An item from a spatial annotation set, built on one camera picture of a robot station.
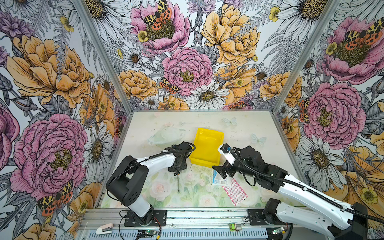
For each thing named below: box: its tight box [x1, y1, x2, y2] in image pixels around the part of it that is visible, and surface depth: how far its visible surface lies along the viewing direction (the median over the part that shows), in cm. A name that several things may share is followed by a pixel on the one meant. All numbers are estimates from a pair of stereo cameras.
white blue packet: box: [212, 169, 228, 186], surface depth 87 cm
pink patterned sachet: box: [222, 178, 248, 206], surface depth 85 cm
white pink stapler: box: [96, 223, 114, 235], surface depth 71 cm
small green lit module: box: [230, 223, 236, 232], surface depth 71 cm
